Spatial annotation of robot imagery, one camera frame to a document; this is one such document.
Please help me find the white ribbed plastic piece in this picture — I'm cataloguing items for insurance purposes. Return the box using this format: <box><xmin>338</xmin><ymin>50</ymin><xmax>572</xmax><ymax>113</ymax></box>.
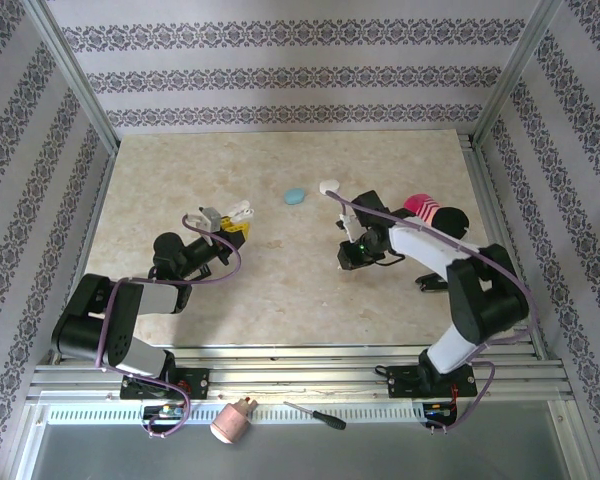
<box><xmin>231</xmin><ymin>199</ymin><xmax>257</xmax><ymax>222</ymax></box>

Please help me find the pink striped plush doll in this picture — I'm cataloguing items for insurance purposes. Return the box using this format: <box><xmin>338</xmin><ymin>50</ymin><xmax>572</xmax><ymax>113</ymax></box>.
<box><xmin>402</xmin><ymin>192</ymin><xmax>471</xmax><ymax>240</ymax></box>

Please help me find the small circuit board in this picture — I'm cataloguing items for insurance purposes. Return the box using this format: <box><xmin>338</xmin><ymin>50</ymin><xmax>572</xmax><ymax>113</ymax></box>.
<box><xmin>422</xmin><ymin>399</ymin><xmax>456</xmax><ymax>422</ymax></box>
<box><xmin>142</xmin><ymin>403</ymin><xmax>189</xmax><ymax>421</ymax></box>

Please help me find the pink cylindrical device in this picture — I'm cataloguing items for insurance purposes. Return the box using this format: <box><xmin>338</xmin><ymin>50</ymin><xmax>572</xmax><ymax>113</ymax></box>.
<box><xmin>208</xmin><ymin>396</ymin><xmax>259</xmax><ymax>445</ymax></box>

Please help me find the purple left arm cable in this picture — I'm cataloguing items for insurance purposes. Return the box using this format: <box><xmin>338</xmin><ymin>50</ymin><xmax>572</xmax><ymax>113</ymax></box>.
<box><xmin>94</xmin><ymin>212</ymin><xmax>245</xmax><ymax>440</ymax></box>

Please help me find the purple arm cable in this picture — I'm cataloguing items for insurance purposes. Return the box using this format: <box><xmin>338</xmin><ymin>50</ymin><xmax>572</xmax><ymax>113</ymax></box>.
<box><xmin>94</xmin><ymin>212</ymin><xmax>245</xmax><ymax>440</ymax></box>
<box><xmin>325</xmin><ymin>189</ymin><xmax>534</xmax><ymax>435</ymax></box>

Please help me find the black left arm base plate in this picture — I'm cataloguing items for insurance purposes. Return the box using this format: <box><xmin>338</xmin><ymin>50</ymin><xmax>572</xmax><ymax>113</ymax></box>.
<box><xmin>119</xmin><ymin>367</ymin><xmax>211</xmax><ymax>401</ymax></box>

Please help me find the long aluminium mounting rail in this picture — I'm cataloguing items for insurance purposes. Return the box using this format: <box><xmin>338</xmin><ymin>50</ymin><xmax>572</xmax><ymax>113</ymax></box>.
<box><xmin>27</xmin><ymin>344</ymin><xmax>576</xmax><ymax>401</ymax></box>

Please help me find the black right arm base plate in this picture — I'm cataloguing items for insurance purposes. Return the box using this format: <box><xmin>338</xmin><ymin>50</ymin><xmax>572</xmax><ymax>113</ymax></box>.
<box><xmin>387</xmin><ymin>363</ymin><xmax>477</xmax><ymax>400</ymax></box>

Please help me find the aluminium side rail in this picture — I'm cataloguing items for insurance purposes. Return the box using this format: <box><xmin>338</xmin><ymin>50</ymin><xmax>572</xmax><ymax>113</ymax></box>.
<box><xmin>457</xmin><ymin>130</ymin><xmax>549</xmax><ymax>359</ymax></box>

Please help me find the black handled screwdriver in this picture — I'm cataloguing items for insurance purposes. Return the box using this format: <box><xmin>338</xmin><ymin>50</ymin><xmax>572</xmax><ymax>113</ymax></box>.
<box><xmin>283</xmin><ymin>399</ymin><xmax>348</xmax><ymax>431</ymax></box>

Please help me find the white slotted cable duct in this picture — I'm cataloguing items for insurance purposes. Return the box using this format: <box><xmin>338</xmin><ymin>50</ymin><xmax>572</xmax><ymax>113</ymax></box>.
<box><xmin>44</xmin><ymin>402</ymin><xmax>434</xmax><ymax>427</ymax></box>

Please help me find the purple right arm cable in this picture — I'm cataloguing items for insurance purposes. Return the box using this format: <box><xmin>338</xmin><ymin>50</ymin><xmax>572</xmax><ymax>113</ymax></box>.
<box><xmin>325</xmin><ymin>189</ymin><xmax>534</xmax><ymax>435</ymax></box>

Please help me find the aluminium frame post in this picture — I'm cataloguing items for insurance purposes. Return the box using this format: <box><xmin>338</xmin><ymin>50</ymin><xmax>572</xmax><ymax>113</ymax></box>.
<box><xmin>29</xmin><ymin>0</ymin><xmax>120</xmax><ymax>154</ymax></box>
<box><xmin>471</xmin><ymin>0</ymin><xmax>571</xmax><ymax>149</ymax></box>

